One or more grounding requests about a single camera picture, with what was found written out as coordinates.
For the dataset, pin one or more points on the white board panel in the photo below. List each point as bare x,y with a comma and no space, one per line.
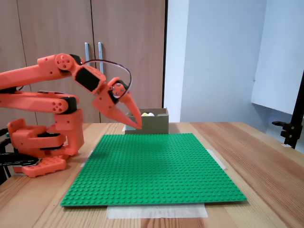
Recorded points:
278,59

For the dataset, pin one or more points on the wooden cabinet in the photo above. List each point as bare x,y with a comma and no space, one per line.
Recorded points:
123,35

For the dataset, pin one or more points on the black table clamp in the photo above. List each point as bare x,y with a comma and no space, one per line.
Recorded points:
19,161

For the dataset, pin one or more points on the brown cardboard box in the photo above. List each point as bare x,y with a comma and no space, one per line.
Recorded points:
154,126

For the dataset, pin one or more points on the green studded baseplate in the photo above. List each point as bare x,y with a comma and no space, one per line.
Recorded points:
142,178

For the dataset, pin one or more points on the masking tape strip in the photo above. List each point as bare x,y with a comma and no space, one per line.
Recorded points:
142,212
218,160
83,164

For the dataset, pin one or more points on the black clamp stand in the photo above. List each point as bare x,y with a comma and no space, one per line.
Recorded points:
289,135

